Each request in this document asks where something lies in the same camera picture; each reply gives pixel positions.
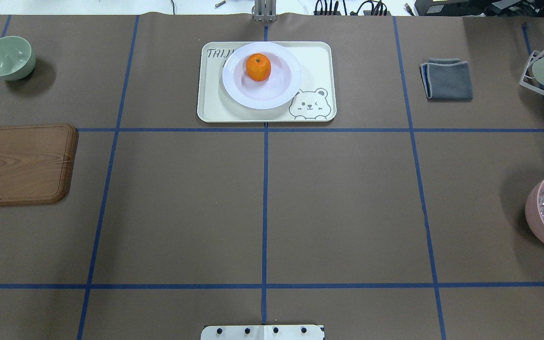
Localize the white round plate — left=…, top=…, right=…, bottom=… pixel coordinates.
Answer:
left=221, top=42, right=302, bottom=110

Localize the orange fruit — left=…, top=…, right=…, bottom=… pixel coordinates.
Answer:
left=245, top=52, right=272, bottom=82

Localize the cream bear tray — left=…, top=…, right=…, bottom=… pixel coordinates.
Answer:
left=196, top=41, right=337, bottom=123

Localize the black power strip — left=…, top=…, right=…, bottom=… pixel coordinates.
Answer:
left=314, top=0, right=391, bottom=17

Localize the folded grey cloth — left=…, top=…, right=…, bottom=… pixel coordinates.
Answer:
left=419, top=58, right=474, bottom=101

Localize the brown wooden cutting board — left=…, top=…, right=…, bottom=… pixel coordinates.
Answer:
left=0, top=124, right=78, bottom=206

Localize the black laptop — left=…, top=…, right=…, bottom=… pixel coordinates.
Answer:
left=414, top=0, right=544, bottom=17

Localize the green ceramic bowl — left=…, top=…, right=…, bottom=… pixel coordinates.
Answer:
left=0, top=36, right=36, bottom=81

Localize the aluminium frame post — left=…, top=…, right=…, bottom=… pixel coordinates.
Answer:
left=251, top=0, right=278, bottom=24

